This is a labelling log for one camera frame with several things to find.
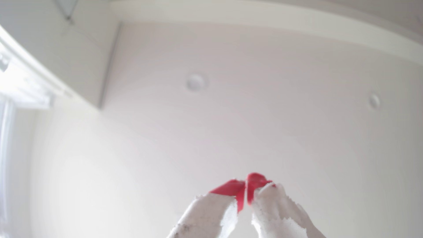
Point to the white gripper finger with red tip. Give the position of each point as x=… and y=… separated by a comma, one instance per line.
x=205, y=215
x=281, y=215

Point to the round recessed ceiling light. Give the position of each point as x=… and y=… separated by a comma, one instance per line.
x=374, y=100
x=195, y=82

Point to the white window curtain rail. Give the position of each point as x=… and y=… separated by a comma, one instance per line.
x=26, y=82

